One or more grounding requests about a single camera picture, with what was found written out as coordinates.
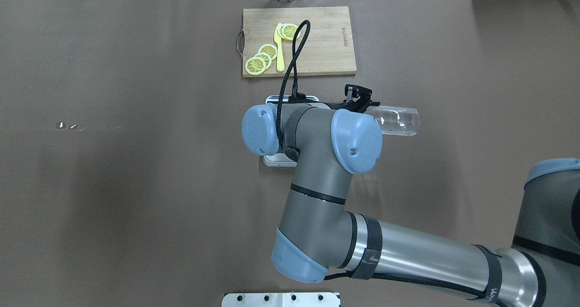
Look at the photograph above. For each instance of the yellow plastic knife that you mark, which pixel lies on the yellow plastic knife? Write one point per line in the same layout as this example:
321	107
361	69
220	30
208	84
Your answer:
280	63

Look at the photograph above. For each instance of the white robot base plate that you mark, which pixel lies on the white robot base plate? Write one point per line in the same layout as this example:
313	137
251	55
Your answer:
296	299

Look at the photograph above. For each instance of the clear glass sauce bottle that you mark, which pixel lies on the clear glass sauce bottle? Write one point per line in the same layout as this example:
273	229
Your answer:
401	121

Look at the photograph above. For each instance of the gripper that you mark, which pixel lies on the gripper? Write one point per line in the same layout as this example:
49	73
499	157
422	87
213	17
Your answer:
358	99

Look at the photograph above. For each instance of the spilled liquid puddle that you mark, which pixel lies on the spilled liquid puddle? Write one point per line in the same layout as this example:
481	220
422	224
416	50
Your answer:
62	125

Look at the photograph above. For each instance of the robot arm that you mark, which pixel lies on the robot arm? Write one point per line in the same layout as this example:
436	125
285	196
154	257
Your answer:
319	240

